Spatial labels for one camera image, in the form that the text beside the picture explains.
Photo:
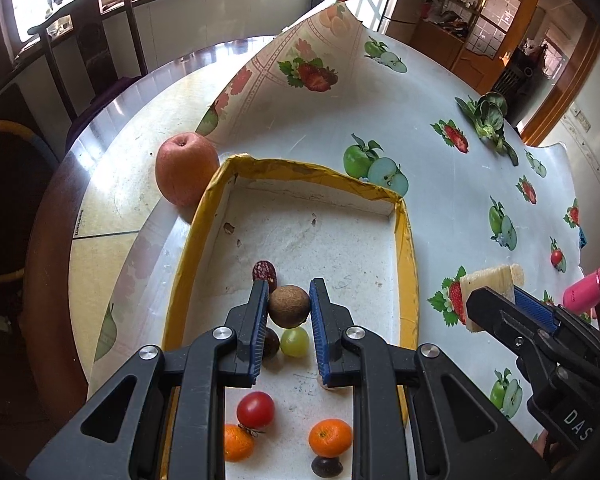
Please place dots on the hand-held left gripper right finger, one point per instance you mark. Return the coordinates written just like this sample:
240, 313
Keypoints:
320, 332

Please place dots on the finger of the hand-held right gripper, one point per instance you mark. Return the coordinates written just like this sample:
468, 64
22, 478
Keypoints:
535, 307
500, 317

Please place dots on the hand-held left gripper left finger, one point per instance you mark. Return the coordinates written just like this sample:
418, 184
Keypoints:
257, 332

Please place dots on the green grape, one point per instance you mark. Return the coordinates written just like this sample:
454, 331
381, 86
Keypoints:
295, 341

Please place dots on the pale yellow food chunk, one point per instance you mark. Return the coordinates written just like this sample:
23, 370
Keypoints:
490, 280

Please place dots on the brown longan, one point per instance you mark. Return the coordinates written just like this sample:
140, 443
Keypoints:
289, 306

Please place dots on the dark red date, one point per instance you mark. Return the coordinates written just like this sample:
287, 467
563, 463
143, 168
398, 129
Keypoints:
264, 271

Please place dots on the red tomato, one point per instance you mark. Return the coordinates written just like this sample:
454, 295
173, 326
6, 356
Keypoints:
255, 408

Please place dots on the yellow-edged white foam box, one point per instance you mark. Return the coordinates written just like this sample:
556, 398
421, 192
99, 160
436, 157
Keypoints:
305, 240

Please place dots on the orange mandarin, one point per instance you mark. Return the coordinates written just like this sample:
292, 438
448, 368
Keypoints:
330, 437
237, 443

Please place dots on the person's right hand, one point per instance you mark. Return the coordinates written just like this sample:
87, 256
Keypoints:
544, 447

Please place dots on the pink thermos bottle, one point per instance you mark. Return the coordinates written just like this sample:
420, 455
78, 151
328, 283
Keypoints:
587, 292

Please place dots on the blue packet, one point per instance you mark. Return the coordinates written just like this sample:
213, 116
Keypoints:
581, 237

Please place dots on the red apple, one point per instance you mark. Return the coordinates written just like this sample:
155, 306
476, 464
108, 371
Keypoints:
186, 170

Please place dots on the fruit-printed tablecloth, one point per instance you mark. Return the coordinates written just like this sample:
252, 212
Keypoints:
430, 150

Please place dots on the green leafy vegetable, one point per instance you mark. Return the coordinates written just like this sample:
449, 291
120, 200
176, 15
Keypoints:
487, 115

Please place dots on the black heater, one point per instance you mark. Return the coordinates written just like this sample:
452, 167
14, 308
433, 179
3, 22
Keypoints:
519, 75

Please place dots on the wooden cabinet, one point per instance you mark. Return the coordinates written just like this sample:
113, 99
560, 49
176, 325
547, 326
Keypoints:
480, 15

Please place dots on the dark wooden chair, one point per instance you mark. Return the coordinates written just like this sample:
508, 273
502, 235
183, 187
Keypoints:
80, 60

